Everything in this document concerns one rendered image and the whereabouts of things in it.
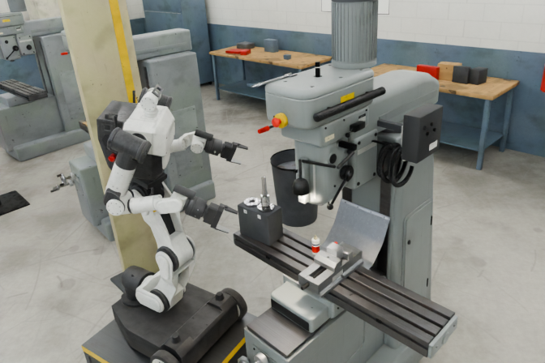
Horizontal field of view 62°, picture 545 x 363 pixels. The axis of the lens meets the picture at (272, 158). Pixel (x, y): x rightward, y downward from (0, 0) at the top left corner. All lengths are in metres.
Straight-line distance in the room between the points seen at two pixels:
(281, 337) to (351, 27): 1.43
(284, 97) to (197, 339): 1.37
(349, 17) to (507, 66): 4.23
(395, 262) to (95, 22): 2.34
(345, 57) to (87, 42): 1.79
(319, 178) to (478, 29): 4.43
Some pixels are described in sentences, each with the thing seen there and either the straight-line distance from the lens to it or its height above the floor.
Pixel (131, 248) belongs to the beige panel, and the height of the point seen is 0.36.
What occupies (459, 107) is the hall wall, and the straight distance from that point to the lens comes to 6.42.
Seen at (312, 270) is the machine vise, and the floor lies 1.00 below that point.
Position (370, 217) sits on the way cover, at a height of 1.05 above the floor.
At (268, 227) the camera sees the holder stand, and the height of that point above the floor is 1.05.
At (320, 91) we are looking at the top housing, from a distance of 1.77.
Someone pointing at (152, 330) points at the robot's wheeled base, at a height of 0.57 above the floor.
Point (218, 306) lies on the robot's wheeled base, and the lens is 2.66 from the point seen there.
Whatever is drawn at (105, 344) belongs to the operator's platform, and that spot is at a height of 0.40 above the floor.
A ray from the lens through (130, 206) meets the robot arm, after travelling 2.06.
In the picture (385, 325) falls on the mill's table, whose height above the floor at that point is 0.89.
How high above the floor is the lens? 2.36
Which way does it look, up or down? 24 degrees down
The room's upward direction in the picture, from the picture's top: 4 degrees counter-clockwise
